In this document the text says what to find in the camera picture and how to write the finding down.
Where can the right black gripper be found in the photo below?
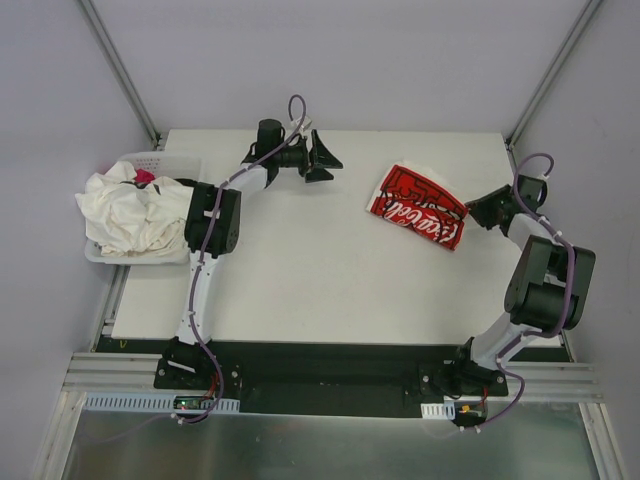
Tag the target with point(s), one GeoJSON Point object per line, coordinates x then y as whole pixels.
{"type": "Point", "coordinates": [489, 207]}

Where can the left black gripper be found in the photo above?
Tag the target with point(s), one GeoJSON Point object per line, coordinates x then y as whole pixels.
{"type": "Point", "coordinates": [308, 156]}

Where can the white red-print t-shirt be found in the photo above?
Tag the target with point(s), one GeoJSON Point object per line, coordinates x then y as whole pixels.
{"type": "Point", "coordinates": [417, 199]}

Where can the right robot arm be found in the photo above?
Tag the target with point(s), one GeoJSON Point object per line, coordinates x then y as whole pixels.
{"type": "Point", "coordinates": [548, 289]}

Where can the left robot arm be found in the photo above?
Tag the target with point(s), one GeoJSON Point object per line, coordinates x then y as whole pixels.
{"type": "Point", "coordinates": [213, 223]}

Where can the white plastic laundry basket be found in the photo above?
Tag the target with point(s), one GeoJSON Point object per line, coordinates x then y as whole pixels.
{"type": "Point", "coordinates": [186, 168]}

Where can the pink t-shirt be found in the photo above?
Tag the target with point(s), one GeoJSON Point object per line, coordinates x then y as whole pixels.
{"type": "Point", "coordinates": [144, 176]}

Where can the white t-shirt pile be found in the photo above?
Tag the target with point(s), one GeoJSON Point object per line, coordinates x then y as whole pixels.
{"type": "Point", "coordinates": [129, 219]}

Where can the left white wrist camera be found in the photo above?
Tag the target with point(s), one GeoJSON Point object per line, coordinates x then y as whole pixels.
{"type": "Point", "coordinates": [302, 123]}

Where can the right aluminium frame post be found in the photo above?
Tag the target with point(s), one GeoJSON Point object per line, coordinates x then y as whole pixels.
{"type": "Point", "coordinates": [580, 25]}

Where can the aluminium frame post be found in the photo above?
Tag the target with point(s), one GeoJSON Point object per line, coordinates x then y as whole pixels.
{"type": "Point", "coordinates": [108, 48]}
{"type": "Point", "coordinates": [580, 25]}

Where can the right white cable duct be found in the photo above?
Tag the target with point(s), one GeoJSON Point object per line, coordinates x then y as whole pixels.
{"type": "Point", "coordinates": [438, 411]}

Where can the white cable duct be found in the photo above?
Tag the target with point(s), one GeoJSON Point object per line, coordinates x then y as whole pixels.
{"type": "Point", "coordinates": [158, 403]}
{"type": "Point", "coordinates": [438, 411]}

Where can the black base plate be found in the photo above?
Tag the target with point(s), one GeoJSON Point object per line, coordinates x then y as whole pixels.
{"type": "Point", "coordinates": [359, 380]}

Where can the left aluminium frame post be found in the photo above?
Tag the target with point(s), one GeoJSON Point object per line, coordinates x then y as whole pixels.
{"type": "Point", "coordinates": [108, 48]}

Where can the aluminium front rail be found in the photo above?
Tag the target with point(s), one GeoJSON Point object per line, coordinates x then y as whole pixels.
{"type": "Point", "coordinates": [544, 381]}

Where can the left white cable duct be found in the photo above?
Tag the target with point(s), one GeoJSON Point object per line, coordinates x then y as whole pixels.
{"type": "Point", "coordinates": [158, 403]}

